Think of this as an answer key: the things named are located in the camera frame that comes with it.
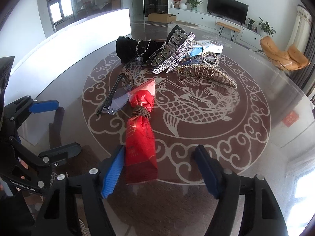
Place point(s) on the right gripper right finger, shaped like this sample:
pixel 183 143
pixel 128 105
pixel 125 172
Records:
pixel 261 215

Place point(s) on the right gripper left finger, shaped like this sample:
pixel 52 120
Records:
pixel 58 214

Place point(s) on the red snack packet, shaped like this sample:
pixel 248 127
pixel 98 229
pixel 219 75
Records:
pixel 140 154

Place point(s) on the rhinestone bow hair clip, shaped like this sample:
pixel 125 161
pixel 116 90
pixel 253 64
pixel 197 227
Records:
pixel 177 46

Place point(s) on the black beaded fabric pouch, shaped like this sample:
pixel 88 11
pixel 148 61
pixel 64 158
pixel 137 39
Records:
pixel 128 48

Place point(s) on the gold claw hair clip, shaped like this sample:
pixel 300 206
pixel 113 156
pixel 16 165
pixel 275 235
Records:
pixel 205 66

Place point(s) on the orange lounge chair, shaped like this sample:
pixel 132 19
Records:
pixel 289 60

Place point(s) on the blue white medicine box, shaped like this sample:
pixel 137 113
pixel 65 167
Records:
pixel 201 47

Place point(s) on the white tv cabinet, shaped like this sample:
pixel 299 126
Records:
pixel 208 22

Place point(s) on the white curtain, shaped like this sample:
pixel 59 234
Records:
pixel 301 30

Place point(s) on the green potted plant right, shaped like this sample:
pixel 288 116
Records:
pixel 265 28

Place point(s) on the green potted plant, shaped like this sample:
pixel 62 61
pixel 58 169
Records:
pixel 265 28
pixel 194 4

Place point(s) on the wooden bench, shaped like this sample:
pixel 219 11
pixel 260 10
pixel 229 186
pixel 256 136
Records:
pixel 233 30

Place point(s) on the small potted plant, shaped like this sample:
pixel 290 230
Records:
pixel 250 23

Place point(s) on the cardboard box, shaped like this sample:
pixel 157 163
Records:
pixel 161 17

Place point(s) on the black television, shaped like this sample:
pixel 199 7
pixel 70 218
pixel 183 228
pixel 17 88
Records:
pixel 230 9

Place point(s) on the green potted plant left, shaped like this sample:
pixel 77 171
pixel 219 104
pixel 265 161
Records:
pixel 194 4

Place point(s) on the black frame eyeglasses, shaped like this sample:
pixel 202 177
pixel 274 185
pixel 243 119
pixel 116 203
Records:
pixel 119 94

